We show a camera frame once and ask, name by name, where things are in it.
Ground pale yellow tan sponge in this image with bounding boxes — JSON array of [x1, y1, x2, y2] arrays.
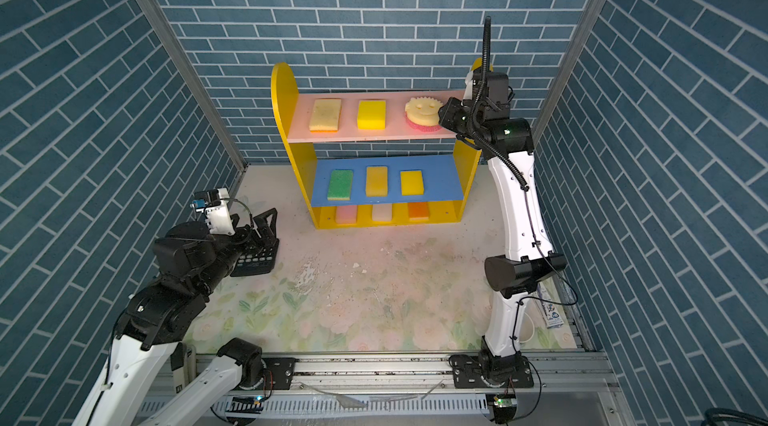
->
[[308, 98, 342, 133]]

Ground aluminium front rail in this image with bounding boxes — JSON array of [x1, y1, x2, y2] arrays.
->
[[119, 350, 625, 426]]

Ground yellow shelf pink blue boards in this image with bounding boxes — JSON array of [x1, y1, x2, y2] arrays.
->
[[271, 63, 480, 229]]

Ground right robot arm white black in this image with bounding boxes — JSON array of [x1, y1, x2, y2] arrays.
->
[[439, 18, 566, 387]]

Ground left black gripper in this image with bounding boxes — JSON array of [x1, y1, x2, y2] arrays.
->
[[192, 206, 278, 299]]

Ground bright yellow sponge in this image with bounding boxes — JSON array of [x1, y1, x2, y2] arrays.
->
[[356, 100, 387, 131], [400, 170, 425, 196]]

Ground orange sponge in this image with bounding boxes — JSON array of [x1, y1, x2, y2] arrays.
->
[[408, 202, 430, 222]]

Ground black calculator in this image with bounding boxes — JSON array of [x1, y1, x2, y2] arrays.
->
[[230, 243, 279, 277]]

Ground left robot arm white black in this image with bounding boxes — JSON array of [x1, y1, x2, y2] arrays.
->
[[74, 188, 279, 425]]

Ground beige pale pink sponge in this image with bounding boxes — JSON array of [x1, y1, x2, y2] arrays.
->
[[371, 204, 393, 223]]

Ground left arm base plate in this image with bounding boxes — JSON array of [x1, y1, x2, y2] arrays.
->
[[208, 356, 298, 392]]

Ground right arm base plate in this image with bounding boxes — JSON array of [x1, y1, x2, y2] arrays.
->
[[448, 352, 534, 389]]

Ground green sponge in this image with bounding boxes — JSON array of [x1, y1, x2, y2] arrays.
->
[[326, 169, 354, 201]]

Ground smiley face round sponge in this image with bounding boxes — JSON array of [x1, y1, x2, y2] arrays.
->
[[404, 97, 443, 132]]

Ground toothpaste box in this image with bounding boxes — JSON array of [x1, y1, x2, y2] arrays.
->
[[536, 283, 565, 329]]

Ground yellow sponge rectangle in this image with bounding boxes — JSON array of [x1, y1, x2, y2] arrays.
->
[[365, 166, 388, 197]]

